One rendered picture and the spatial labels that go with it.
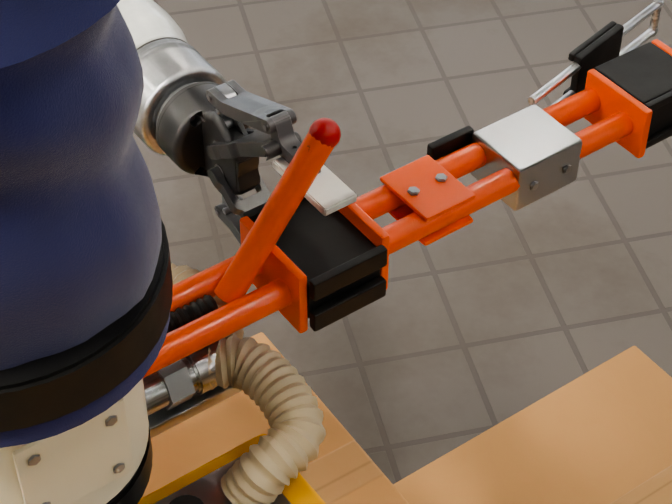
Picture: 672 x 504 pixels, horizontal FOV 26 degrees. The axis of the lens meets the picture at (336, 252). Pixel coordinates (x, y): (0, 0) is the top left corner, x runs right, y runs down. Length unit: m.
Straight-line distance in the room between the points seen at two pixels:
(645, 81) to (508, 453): 0.74
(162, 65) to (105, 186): 0.42
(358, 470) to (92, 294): 0.55
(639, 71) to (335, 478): 0.46
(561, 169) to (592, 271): 1.70
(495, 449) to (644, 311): 1.02
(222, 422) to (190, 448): 0.04
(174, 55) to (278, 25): 2.27
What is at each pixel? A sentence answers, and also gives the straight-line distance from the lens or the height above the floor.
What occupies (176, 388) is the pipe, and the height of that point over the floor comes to 1.19.
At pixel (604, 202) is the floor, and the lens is 3.07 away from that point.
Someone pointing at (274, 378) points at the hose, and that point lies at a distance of 1.09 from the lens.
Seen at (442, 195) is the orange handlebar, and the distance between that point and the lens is 1.16.
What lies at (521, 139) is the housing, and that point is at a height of 1.25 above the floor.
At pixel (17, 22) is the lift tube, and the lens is 0.72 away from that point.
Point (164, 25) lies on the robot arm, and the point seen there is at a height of 1.28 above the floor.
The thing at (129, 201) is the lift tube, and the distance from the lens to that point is 0.87.
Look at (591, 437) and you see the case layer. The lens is 1.92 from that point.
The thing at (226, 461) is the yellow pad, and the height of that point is 1.13.
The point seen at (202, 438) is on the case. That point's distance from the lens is 1.38.
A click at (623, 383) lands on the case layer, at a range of 1.99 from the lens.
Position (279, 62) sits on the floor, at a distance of 3.40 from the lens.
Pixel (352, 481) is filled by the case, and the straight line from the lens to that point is 1.35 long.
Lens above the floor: 2.02
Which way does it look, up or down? 44 degrees down
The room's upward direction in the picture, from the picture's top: straight up
